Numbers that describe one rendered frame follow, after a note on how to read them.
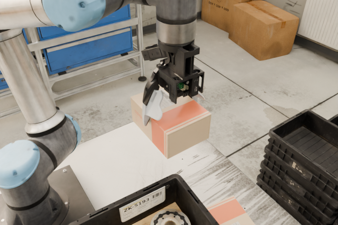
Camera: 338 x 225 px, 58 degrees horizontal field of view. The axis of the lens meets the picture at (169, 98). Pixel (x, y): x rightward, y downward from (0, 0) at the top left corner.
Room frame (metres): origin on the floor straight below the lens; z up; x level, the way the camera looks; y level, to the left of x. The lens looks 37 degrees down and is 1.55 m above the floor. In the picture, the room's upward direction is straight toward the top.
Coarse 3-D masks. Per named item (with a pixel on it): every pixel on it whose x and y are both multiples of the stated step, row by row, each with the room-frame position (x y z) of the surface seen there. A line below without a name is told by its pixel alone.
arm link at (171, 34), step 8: (160, 24) 0.51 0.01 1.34; (168, 24) 0.51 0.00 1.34; (184, 24) 0.57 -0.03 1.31; (192, 24) 0.51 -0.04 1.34; (160, 32) 0.51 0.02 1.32; (168, 32) 0.50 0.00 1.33; (176, 32) 0.50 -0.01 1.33; (184, 32) 0.50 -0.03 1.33; (192, 32) 0.52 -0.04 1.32; (160, 40) 0.52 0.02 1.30; (168, 40) 0.50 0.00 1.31; (176, 40) 0.50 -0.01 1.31; (184, 40) 0.50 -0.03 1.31; (192, 40) 0.52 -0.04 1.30
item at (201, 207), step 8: (168, 176) 0.50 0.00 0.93; (176, 176) 0.50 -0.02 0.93; (152, 184) 0.48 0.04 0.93; (160, 184) 0.48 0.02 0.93; (184, 184) 0.48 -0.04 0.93; (136, 192) 0.46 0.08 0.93; (144, 192) 0.46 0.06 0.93; (192, 192) 0.46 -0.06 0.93; (120, 200) 0.43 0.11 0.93; (128, 200) 0.43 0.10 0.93; (192, 200) 0.44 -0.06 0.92; (200, 200) 0.43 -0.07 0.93; (104, 208) 0.41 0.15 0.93; (112, 208) 0.41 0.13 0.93; (200, 208) 0.41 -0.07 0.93; (88, 216) 0.39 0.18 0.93; (96, 216) 0.39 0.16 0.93; (208, 216) 0.39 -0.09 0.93; (72, 224) 0.37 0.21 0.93; (80, 224) 0.37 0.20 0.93; (216, 224) 0.37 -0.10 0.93
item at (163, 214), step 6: (162, 210) 0.45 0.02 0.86; (168, 210) 0.45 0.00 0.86; (174, 210) 0.45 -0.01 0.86; (156, 216) 0.43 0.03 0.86; (162, 216) 0.43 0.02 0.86; (168, 216) 0.43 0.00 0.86; (174, 216) 0.44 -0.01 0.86; (180, 216) 0.43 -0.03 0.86; (186, 216) 0.43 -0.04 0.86; (150, 222) 0.42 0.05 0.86; (156, 222) 0.42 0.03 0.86; (180, 222) 0.42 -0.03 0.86; (186, 222) 0.42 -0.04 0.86
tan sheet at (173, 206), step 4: (172, 204) 0.49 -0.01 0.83; (176, 204) 0.49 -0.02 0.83; (164, 208) 0.48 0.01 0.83; (168, 208) 0.48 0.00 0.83; (172, 208) 0.48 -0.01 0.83; (176, 208) 0.48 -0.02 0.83; (156, 212) 0.47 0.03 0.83; (148, 216) 0.45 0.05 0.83; (152, 216) 0.45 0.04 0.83; (140, 220) 0.44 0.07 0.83; (144, 220) 0.44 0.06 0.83; (148, 220) 0.44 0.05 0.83; (132, 224) 0.43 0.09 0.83; (136, 224) 0.43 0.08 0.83; (140, 224) 0.43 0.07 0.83; (144, 224) 0.43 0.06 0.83; (148, 224) 0.43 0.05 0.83
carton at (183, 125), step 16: (176, 112) 0.53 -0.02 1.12; (192, 112) 0.53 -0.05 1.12; (208, 112) 0.53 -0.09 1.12; (144, 128) 0.54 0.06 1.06; (160, 128) 0.48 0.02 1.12; (176, 128) 0.48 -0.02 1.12; (192, 128) 0.50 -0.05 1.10; (208, 128) 0.52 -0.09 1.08; (160, 144) 0.48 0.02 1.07; (176, 144) 0.47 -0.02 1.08; (192, 144) 0.50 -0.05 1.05
